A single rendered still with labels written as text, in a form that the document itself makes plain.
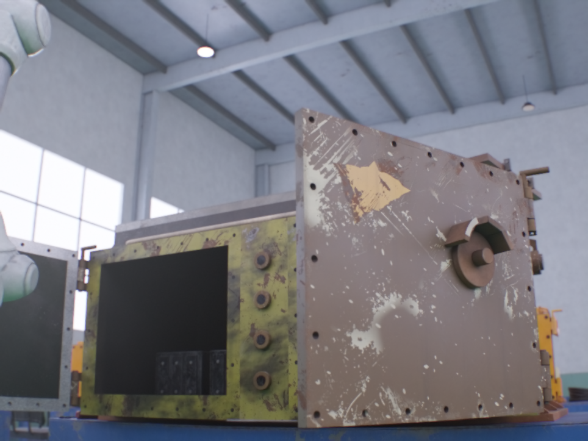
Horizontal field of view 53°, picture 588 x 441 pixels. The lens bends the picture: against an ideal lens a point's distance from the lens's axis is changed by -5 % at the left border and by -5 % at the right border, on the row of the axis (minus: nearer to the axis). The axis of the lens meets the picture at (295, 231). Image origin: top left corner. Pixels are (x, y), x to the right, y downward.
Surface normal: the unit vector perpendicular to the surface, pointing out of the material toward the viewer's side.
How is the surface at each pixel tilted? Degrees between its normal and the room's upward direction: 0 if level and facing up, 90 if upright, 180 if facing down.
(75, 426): 90
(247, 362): 90
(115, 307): 90
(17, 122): 90
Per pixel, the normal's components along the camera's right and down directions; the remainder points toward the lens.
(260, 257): -0.47, -0.23
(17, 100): 0.89, -0.13
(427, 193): 0.55, -0.23
